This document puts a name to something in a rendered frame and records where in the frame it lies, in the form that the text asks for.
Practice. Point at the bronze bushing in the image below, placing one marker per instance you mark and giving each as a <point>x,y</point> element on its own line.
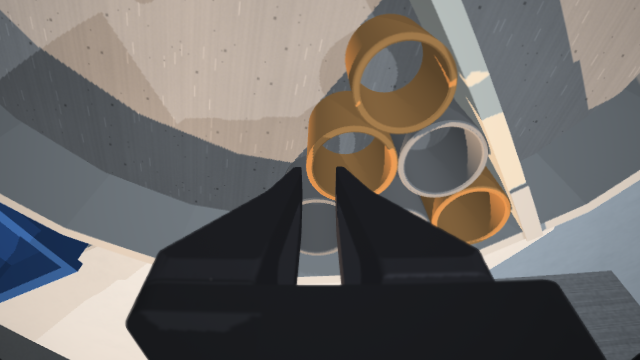
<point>375,166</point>
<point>473,217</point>
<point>416,105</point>

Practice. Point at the blue open crate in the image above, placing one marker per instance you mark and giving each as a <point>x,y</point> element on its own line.
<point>22,267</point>

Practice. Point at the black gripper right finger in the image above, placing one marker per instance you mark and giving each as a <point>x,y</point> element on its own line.
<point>380,242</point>

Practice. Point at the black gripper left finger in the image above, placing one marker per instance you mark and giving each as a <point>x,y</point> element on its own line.
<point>259,241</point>

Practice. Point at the beige round turntable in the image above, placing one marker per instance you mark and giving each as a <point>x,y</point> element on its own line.
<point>130,124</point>

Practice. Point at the grey hollow cylinder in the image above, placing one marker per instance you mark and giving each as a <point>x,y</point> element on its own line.
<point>449,166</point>
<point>318,235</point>
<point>397,193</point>

